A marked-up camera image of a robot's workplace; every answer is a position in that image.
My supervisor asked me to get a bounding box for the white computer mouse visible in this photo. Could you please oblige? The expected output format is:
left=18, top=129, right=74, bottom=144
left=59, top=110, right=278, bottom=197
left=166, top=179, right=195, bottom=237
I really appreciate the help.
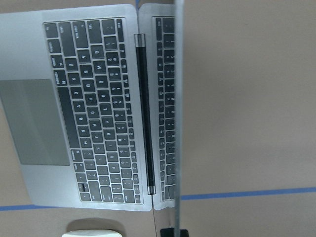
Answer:
left=62, top=230, right=122, bottom=237

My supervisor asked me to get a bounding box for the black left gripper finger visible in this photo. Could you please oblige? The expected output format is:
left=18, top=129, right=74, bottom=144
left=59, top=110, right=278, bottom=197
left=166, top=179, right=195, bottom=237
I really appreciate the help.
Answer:
left=160, top=228, right=189, bottom=237

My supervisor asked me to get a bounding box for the grey laptop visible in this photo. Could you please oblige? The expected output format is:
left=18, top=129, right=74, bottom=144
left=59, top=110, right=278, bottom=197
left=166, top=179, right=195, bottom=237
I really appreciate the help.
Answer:
left=0, top=0, right=184, bottom=237

